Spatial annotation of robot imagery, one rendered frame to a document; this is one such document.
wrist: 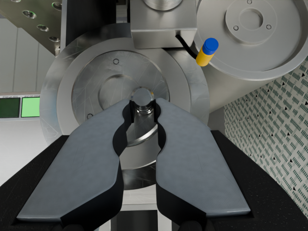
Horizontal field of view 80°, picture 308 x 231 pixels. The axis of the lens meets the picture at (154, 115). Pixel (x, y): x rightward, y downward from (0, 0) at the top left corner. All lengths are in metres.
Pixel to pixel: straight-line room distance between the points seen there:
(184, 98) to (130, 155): 0.06
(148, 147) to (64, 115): 0.08
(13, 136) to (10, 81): 1.57
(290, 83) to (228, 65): 0.10
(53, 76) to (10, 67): 2.02
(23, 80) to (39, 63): 0.21
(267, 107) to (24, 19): 0.48
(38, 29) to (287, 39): 0.47
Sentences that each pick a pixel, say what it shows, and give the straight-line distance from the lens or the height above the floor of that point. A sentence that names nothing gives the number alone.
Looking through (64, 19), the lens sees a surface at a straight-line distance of 0.22.
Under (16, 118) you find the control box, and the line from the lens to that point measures 0.61.
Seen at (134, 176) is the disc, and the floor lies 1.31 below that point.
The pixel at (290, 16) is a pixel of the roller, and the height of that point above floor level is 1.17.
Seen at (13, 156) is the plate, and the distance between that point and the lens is 0.61.
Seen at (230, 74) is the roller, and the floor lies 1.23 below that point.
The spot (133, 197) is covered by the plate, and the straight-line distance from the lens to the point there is 0.51.
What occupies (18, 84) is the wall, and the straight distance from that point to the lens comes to 2.12.
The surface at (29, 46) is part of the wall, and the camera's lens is 2.21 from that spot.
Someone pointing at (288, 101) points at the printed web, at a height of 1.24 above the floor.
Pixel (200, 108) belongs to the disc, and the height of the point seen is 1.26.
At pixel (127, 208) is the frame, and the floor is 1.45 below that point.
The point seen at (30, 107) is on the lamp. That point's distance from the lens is 0.59.
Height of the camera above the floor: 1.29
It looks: 8 degrees down
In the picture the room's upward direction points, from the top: 178 degrees clockwise
